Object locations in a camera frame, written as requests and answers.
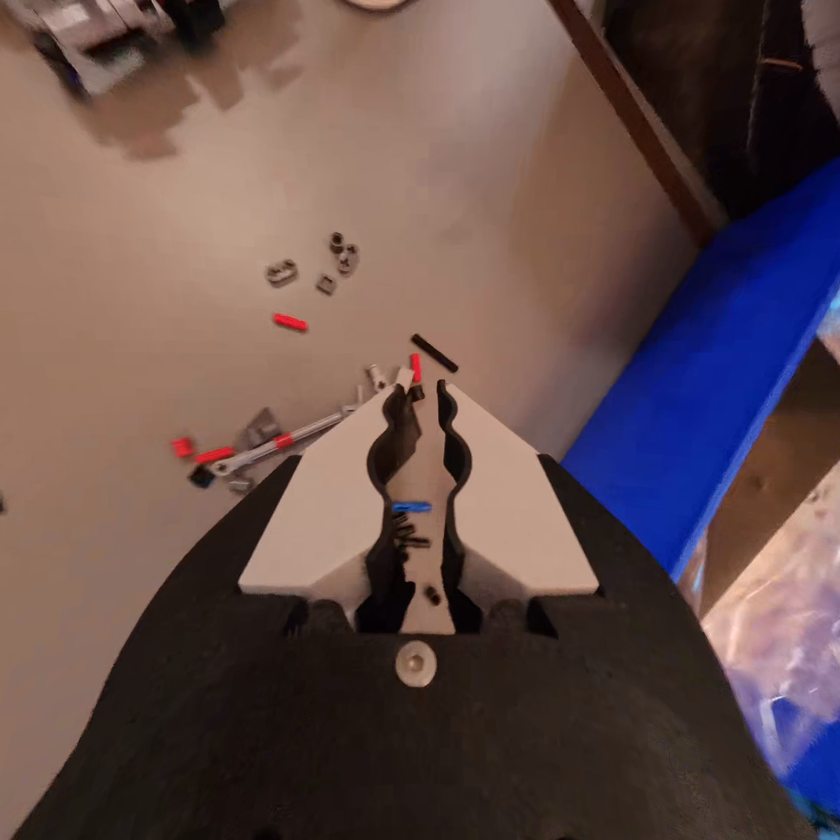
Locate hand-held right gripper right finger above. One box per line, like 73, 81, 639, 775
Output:
436, 379, 600, 609

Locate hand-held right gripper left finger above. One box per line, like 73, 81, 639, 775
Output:
238, 386, 404, 609

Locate grey red lego rod assembly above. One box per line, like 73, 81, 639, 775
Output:
210, 364, 389, 477

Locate cluster of black lego pins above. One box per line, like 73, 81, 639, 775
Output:
392, 513, 432, 551

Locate black lego axle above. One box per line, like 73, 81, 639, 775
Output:
411, 332, 459, 374

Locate grey lego connector pieces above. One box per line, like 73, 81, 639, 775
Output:
327, 231, 361, 278

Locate large grey lego model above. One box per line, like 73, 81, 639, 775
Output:
16, 0, 227, 102

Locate blue mat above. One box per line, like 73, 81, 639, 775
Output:
560, 156, 840, 580

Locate clear plastic bag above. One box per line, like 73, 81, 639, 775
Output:
675, 459, 840, 840

